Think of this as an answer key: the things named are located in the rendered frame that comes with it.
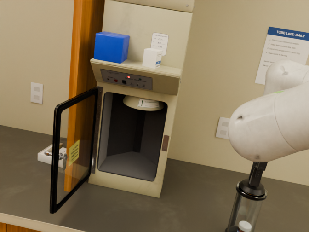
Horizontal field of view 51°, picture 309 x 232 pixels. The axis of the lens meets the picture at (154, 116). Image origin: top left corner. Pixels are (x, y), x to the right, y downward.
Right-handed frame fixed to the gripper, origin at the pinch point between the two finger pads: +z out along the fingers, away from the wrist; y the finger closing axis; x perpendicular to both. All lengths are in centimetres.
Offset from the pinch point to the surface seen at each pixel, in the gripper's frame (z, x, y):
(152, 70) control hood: -28, -42, -5
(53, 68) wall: -9, -103, -58
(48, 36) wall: -25, -106, -58
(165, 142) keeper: 1.9, -33.6, -16.1
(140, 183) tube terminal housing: 23.2, -41.2, -16.0
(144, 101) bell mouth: -12, -45, -19
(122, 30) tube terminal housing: -39, -57, -16
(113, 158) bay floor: 21, -57, -29
